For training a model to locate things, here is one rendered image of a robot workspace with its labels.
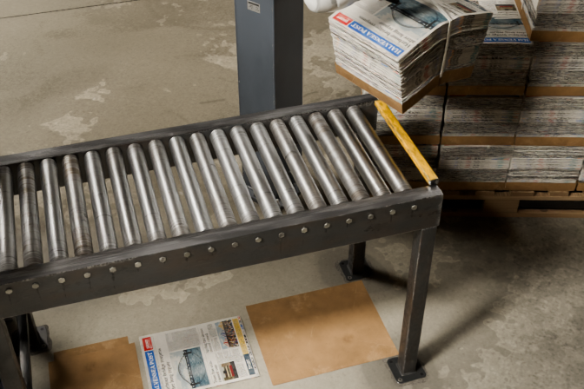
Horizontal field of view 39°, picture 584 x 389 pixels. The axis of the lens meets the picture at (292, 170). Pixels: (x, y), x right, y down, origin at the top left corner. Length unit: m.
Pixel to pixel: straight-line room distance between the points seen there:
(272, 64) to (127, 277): 1.20
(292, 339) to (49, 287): 1.08
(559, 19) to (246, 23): 1.12
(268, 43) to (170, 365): 1.21
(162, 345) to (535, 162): 1.61
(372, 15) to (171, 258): 0.90
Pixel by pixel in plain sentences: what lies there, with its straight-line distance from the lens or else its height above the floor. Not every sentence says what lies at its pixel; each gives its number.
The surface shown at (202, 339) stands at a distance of 3.01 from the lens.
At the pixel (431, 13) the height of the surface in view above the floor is 1.18.
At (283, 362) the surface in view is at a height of 0.00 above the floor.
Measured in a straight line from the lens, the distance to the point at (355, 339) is 3.01.
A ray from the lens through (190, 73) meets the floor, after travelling 4.40.
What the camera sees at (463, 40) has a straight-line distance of 2.52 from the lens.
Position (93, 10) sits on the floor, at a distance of 5.12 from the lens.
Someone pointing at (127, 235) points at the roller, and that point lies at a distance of 2.25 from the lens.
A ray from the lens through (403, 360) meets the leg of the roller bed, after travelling 2.87.
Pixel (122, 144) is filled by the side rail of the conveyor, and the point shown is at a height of 0.80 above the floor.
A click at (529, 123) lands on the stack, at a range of 3.29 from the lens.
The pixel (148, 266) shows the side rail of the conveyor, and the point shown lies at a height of 0.76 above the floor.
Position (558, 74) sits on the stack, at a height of 0.70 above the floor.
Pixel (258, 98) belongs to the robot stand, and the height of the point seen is 0.51.
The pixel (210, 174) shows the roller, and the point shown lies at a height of 0.80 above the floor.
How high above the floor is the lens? 2.31
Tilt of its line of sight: 39 degrees down
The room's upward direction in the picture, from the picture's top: straight up
